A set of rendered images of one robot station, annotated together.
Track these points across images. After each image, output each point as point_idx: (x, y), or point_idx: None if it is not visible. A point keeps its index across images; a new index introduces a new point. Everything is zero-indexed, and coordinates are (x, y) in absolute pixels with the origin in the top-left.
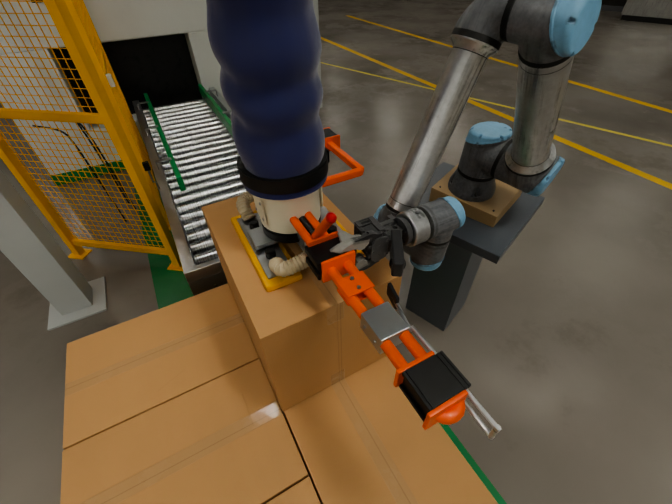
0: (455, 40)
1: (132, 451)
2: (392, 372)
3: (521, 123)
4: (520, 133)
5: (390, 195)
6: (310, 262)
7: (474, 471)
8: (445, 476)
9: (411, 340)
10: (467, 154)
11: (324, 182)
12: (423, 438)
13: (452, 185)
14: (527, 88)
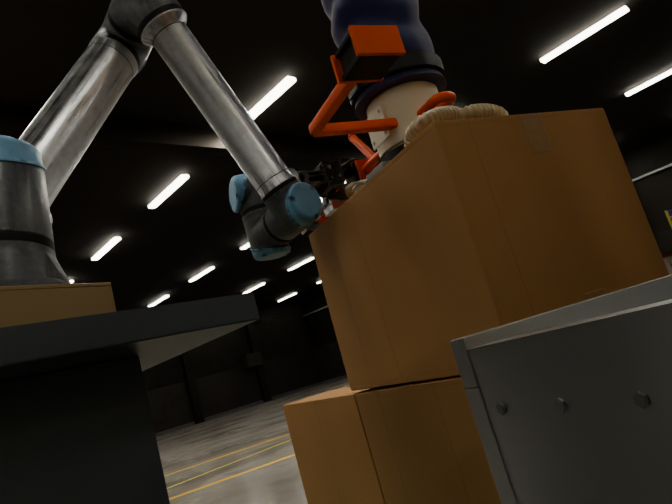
0: (186, 20)
1: None
2: (352, 392)
3: (96, 132)
4: (86, 147)
5: (287, 169)
6: None
7: (300, 402)
8: (326, 394)
9: None
10: (47, 195)
11: (358, 118)
12: (335, 393)
13: (68, 281)
14: (123, 91)
